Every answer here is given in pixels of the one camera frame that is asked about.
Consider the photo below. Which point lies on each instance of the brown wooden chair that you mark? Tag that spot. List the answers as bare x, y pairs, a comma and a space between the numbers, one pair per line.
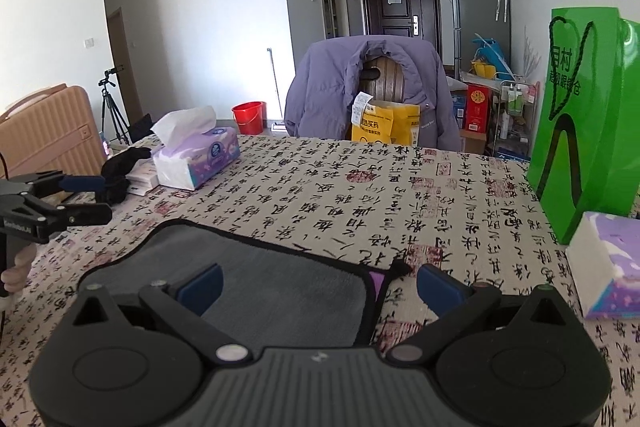
382, 79

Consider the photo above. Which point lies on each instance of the small white box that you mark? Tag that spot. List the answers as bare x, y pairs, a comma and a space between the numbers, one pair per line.
142, 179

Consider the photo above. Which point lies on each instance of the grey refrigerator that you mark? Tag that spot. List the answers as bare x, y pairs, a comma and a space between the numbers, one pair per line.
480, 7

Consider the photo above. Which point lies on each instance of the beige suitcase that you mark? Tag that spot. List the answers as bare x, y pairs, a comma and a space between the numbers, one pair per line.
47, 132

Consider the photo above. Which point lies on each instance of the green paper bag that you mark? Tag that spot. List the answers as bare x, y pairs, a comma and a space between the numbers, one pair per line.
585, 117

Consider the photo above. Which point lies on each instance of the person's left hand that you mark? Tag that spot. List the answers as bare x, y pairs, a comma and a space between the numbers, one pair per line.
17, 274

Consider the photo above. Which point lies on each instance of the purple tissue pack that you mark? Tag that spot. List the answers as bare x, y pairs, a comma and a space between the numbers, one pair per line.
197, 157
607, 267

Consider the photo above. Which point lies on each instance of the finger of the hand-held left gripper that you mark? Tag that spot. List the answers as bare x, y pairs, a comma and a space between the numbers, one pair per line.
85, 214
82, 183

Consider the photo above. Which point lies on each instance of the white storage rack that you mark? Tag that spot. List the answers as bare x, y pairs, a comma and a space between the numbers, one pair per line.
515, 117

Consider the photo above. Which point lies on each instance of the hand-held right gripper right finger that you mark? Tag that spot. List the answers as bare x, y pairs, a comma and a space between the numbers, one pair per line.
440, 289

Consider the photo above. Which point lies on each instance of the grey towel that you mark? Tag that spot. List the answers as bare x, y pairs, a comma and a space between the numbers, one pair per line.
280, 292

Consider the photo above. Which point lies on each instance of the red gift box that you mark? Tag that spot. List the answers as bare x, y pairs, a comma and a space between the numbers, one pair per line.
477, 107

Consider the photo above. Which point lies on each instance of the calligraphy printed tablecloth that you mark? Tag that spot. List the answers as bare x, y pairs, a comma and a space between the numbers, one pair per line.
350, 207

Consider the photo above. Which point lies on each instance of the blue plastic dustpan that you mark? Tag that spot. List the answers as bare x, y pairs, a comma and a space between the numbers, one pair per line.
492, 54

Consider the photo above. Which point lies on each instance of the red bucket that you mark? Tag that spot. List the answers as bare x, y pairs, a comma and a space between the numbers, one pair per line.
248, 117

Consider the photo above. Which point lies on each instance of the purple padded jacket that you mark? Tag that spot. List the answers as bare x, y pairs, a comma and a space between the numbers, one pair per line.
325, 97

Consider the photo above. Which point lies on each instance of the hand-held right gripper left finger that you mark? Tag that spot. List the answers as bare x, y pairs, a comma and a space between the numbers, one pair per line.
202, 289

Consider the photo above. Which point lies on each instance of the black camera tripod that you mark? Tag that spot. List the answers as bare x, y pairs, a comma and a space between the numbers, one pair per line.
112, 107

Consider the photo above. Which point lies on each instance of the black cloth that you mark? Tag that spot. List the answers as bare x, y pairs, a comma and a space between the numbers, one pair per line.
120, 169

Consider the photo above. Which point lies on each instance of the yellow paper bag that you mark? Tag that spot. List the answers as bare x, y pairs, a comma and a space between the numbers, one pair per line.
385, 124

